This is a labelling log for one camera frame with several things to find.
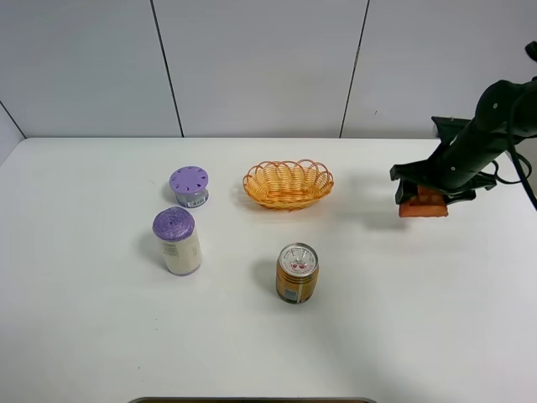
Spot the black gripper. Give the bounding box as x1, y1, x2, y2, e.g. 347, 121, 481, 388
389, 144, 496, 206

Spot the black cable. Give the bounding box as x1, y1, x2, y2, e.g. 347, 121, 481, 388
488, 133, 537, 211

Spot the orange woven basket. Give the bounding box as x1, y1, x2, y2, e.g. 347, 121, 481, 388
242, 160, 334, 211

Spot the purple trash bag roll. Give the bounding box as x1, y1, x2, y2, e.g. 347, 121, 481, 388
152, 207, 201, 276

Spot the orange waffle pastry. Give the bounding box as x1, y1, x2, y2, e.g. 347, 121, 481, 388
399, 186, 448, 217

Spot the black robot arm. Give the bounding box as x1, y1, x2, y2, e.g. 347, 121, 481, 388
390, 80, 536, 217

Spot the orange drink can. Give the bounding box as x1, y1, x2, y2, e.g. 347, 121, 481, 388
276, 243, 320, 304

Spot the purple lidded air freshener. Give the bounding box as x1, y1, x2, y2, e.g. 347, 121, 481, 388
169, 165, 209, 208

